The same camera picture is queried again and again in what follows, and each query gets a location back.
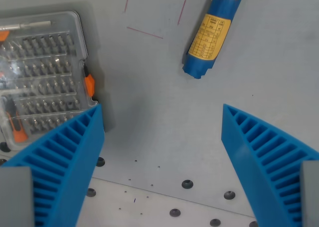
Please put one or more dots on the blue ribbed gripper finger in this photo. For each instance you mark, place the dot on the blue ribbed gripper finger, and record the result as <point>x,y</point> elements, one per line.
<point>64,162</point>
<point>264,162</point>

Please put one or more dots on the clear screwdriver bit set case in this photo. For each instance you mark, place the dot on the clear screwdriver bit set case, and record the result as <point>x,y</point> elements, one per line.
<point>42,74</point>

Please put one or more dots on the blue yellow wrapped roll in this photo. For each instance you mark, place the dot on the blue yellow wrapped roll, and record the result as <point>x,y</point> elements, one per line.
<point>211,35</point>

